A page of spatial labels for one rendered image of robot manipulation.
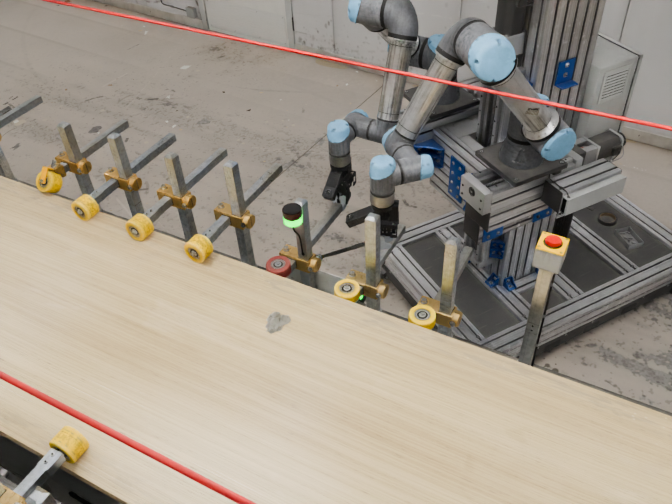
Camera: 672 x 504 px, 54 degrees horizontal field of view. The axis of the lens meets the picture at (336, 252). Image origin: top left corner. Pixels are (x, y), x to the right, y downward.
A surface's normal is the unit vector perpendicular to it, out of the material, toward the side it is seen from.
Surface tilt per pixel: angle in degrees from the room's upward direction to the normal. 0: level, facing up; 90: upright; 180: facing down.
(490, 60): 84
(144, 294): 0
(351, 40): 90
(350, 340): 0
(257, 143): 0
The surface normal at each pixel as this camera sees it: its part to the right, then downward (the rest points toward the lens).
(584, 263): -0.04, -0.74
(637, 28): -0.54, 0.58
